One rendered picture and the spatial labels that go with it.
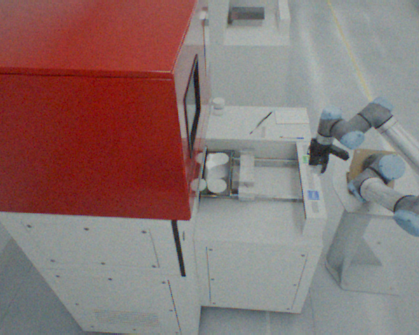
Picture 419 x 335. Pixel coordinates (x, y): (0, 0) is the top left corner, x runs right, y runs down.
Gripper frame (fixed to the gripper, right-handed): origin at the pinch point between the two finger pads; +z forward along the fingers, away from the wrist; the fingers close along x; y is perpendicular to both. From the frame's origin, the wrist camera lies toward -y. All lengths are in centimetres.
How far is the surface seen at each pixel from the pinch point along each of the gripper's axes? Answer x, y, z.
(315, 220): 14.0, 1.0, 16.3
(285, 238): 16.5, 13.7, 28.7
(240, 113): -67, 38, 14
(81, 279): 40, 109, 37
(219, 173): -19, 48, 21
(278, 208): -1.8, 16.2, 28.6
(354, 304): 7, -41, 111
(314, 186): -6.2, -0.8, 14.7
